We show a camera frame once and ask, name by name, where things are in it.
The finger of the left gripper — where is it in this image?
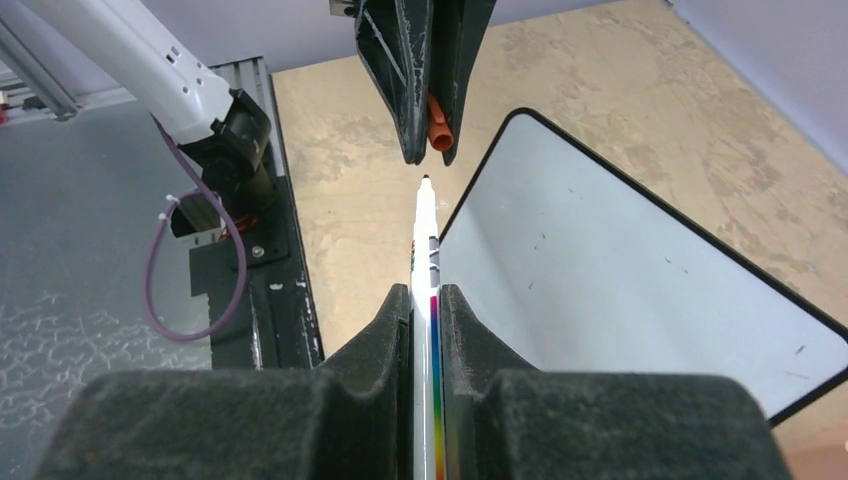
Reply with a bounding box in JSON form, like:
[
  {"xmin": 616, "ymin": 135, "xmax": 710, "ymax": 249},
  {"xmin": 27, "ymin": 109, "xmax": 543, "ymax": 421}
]
[
  {"xmin": 437, "ymin": 0, "xmax": 496, "ymax": 166},
  {"xmin": 355, "ymin": 0, "xmax": 434, "ymax": 165}
]

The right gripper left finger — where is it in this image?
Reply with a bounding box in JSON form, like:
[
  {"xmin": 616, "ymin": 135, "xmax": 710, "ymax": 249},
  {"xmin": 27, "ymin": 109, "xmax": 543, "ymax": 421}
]
[{"xmin": 36, "ymin": 284, "xmax": 410, "ymax": 479}]

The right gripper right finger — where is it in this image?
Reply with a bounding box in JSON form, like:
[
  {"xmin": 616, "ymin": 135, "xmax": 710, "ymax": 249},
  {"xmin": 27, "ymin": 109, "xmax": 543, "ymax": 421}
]
[{"xmin": 440, "ymin": 285, "xmax": 791, "ymax": 479}]

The white marker rainbow stripe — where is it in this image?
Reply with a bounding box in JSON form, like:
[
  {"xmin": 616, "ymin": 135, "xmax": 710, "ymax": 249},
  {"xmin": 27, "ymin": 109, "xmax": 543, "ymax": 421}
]
[{"xmin": 410, "ymin": 176, "xmax": 447, "ymax": 480}]

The red-brown marker cap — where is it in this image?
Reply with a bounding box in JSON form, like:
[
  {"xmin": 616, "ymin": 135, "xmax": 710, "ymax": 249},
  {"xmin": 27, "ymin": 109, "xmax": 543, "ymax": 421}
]
[{"xmin": 427, "ymin": 93, "xmax": 454, "ymax": 152}]

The small black-framed whiteboard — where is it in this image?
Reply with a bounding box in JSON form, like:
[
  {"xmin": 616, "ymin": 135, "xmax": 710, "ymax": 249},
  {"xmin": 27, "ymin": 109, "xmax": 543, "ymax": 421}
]
[{"xmin": 441, "ymin": 108, "xmax": 847, "ymax": 424}]

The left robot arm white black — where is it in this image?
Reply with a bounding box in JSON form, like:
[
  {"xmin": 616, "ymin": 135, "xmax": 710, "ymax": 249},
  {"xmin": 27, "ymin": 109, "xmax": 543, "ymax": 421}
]
[{"xmin": 29, "ymin": 0, "xmax": 494, "ymax": 215}]

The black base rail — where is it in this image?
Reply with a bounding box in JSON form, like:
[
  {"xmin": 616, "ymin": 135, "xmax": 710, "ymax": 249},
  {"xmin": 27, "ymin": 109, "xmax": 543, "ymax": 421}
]
[{"xmin": 188, "ymin": 56, "xmax": 326, "ymax": 371}]

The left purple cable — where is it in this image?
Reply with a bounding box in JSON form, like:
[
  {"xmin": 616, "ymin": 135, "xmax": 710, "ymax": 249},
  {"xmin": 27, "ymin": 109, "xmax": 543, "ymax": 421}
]
[{"xmin": 144, "ymin": 119, "xmax": 249, "ymax": 344}]

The aluminium frame rail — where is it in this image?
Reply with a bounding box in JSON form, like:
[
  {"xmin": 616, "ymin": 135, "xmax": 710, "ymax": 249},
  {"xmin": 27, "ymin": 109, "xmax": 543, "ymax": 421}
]
[{"xmin": 1, "ymin": 19, "xmax": 135, "ymax": 124}]

